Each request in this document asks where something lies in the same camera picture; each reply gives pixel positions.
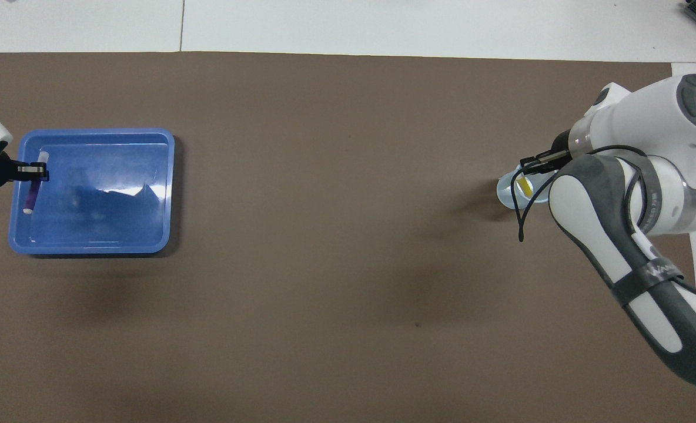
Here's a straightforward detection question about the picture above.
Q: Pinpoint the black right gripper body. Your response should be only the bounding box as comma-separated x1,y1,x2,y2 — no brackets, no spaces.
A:
551,129,572,162

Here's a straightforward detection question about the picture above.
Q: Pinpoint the purple marker pen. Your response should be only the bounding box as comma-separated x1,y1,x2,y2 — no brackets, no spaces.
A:
23,151,50,214

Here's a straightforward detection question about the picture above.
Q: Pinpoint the blue plastic tray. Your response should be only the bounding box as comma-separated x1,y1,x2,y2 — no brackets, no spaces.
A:
8,128,176,256

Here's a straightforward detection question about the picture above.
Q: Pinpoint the clear plastic cup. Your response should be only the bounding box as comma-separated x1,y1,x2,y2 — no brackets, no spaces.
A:
496,164,551,210

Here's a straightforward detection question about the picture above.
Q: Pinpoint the brown table mat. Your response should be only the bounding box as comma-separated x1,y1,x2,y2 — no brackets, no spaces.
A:
0,52,696,423

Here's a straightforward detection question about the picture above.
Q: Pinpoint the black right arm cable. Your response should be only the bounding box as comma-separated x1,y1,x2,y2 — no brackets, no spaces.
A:
510,145,648,243

